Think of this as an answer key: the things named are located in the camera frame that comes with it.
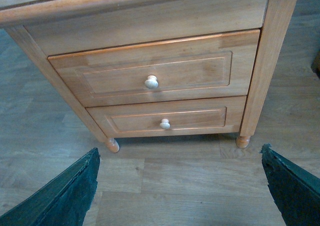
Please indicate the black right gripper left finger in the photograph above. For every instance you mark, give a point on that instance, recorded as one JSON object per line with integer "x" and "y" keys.
{"x": 65, "y": 200}

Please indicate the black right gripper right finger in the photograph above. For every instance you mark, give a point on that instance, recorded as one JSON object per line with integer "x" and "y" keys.
{"x": 295, "y": 191}

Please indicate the wooden drawer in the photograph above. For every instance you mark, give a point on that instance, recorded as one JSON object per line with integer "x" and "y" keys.
{"x": 201, "y": 116}
{"x": 201, "y": 67}

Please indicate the wooden nightstand cabinet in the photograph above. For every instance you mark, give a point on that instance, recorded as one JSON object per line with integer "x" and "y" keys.
{"x": 45, "y": 28}

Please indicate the dark wooden furniture frame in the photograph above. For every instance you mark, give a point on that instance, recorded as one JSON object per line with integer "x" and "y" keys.
{"x": 316, "y": 65}

